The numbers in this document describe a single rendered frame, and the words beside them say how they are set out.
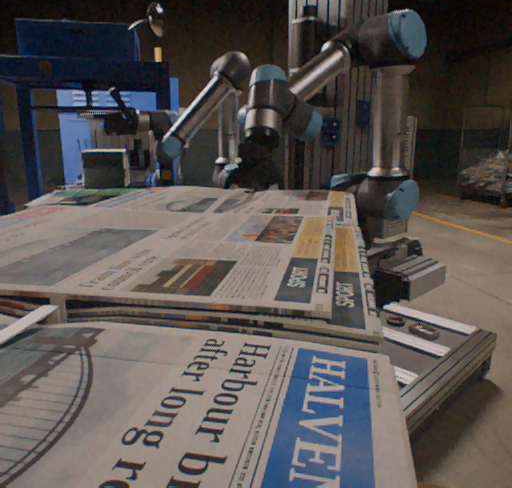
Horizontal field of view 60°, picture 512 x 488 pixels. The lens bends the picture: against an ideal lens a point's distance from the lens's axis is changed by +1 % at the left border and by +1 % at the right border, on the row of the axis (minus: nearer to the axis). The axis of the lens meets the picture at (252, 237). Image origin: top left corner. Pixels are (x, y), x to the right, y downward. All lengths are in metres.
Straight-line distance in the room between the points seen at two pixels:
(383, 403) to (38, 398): 0.13
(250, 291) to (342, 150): 1.34
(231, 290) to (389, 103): 1.04
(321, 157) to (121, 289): 1.35
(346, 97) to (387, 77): 0.35
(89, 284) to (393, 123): 1.07
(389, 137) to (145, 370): 1.12
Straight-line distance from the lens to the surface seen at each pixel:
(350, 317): 0.25
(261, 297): 0.25
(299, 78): 1.20
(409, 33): 1.26
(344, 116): 1.59
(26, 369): 0.22
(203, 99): 1.66
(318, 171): 1.57
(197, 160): 10.06
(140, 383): 0.19
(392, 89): 1.26
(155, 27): 2.60
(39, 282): 0.31
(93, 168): 3.35
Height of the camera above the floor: 1.15
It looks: 13 degrees down
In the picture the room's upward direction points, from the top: straight up
